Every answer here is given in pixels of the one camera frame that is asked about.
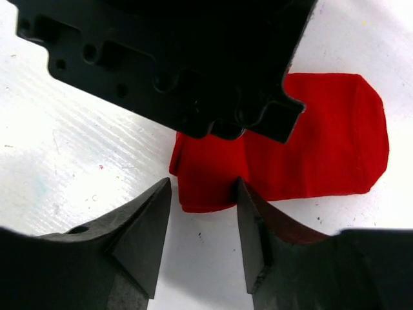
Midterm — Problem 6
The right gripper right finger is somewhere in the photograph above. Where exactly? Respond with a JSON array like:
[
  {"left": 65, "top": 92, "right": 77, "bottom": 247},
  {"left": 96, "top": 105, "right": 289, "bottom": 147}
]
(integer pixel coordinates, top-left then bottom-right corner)
[{"left": 237, "top": 179, "right": 412, "bottom": 309}]

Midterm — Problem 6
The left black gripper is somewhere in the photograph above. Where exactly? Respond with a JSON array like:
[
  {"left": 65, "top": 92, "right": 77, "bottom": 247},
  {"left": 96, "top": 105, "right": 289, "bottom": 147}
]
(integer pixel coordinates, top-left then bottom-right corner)
[{"left": 14, "top": 0, "right": 316, "bottom": 143}]

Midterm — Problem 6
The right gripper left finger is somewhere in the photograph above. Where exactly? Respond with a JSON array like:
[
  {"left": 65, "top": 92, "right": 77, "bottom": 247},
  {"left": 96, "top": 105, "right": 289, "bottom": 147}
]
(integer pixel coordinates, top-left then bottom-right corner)
[{"left": 1, "top": 178, "right": 172, "bottom": 309}]

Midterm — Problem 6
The red sock with santa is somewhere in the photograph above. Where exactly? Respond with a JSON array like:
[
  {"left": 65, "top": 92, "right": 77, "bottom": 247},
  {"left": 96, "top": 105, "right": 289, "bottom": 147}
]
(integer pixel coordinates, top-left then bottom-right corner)
[{"left": 169, "top": 73, "right": 389, "bottom": 213}]

